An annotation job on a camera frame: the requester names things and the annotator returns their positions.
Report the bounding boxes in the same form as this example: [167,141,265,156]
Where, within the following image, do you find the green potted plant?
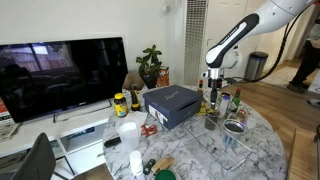
[136,45,162,89]

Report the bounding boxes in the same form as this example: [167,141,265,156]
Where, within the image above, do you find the red candy wrapper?
[141,125,158,137]

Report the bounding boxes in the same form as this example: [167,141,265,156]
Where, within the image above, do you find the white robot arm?
[203,0,316,108]

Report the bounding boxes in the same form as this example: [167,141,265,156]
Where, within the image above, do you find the black corrugated cable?
[233,6,313,84]

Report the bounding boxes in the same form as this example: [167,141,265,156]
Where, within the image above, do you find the white bottle blue cap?
[220,95,231,115]

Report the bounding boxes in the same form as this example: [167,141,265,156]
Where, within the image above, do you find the white tv stand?
[0,100,114,176]

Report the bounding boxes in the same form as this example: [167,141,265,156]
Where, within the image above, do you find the green round lid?
[155,170,176,180]

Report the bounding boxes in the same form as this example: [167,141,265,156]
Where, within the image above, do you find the navy blue box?
[143,85,203,130]

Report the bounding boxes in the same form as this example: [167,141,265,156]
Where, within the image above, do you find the yellow vitamin bottle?
[114,93,128,117]

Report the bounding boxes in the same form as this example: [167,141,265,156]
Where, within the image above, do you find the wooden block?
[151,157,174,173]

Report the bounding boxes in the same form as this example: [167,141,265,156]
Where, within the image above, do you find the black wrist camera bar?
[222,77,239,84]

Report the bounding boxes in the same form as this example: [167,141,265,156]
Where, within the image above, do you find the brown paper bag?
[122,73,144,90]

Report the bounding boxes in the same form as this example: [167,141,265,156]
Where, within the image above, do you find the red capped hot sauce bottle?
[197,79,203,94]

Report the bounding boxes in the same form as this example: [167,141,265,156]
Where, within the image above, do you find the black flat screen television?
[0,37,128,123]

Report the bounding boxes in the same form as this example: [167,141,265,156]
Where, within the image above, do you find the black remote control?
[104,137,121,148]

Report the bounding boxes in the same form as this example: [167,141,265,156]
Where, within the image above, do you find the black office chair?
[0,132,69,180]

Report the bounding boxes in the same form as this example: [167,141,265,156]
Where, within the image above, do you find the clear plastic storage container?
[184,116,251,171]

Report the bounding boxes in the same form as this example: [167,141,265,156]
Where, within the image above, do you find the yellow black packet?
[197,102,208,115]

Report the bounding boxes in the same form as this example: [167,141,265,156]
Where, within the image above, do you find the striped metal cup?
[222,119,246,149]

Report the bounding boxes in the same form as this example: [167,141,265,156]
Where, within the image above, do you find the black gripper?
[208,78,222,109]

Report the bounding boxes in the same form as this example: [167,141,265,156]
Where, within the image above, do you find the small black car key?
[143,159,156,175]

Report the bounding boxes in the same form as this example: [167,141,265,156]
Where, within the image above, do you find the white pill bottle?
[129,150,143,175]

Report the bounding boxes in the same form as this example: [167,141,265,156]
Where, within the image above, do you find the steel trash can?
[244,51,268,81]

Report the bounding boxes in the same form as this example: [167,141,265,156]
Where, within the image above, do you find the green bottle red cap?
[230,89,241,112]

